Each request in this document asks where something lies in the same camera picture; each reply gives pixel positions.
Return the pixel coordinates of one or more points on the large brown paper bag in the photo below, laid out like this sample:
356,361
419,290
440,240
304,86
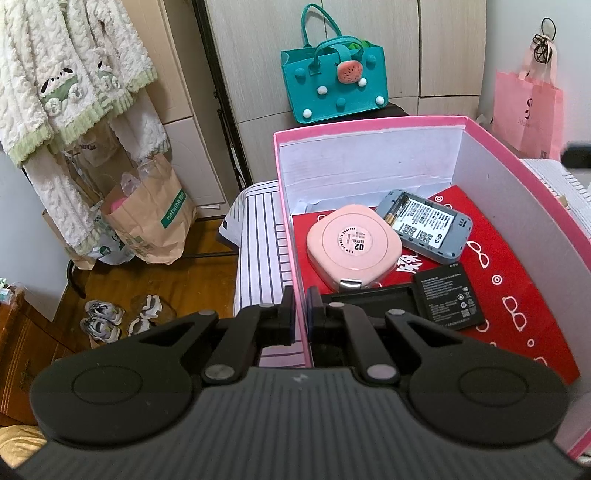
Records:
152,207

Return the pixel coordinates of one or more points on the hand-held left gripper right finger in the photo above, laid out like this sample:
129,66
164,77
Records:
316,314

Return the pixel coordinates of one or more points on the pink cardboard box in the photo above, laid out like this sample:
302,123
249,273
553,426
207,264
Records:
503,184

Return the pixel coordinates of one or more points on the small brown paper bag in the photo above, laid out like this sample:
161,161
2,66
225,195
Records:
99,150

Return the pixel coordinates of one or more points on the white green plastic bag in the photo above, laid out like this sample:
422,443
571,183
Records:
104,249

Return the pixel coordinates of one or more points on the beige wardrobe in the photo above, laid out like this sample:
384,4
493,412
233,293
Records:
258,46

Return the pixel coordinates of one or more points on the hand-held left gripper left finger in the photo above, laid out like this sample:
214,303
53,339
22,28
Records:
287,314

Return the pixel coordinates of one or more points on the beige tall cabinet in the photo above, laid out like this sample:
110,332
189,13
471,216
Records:
184,69

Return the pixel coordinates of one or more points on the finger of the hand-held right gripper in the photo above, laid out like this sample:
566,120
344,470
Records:
577,157

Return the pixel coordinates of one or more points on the black battery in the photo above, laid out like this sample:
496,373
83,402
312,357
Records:
450,295

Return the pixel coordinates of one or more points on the teal felt handbag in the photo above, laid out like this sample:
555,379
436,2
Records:
323,74

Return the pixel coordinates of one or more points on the black back cover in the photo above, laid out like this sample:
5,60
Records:
397,297

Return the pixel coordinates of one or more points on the red patterned cloth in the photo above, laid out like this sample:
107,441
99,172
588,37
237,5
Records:
508,277

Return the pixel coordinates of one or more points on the AA battery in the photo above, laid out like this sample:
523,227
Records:
398,211

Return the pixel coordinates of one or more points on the pink paper bag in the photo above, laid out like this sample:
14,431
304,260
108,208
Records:
526,115

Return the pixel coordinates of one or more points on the pink square gadget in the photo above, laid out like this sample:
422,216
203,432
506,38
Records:
353,240

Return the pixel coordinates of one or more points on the white refrigerator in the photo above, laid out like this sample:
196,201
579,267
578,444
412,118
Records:
577,46

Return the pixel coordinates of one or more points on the grey white sneaker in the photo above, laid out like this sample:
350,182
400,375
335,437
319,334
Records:
104,309
99,330

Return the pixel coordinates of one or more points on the blue-grey pocket router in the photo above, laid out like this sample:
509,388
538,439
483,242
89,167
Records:
429,226

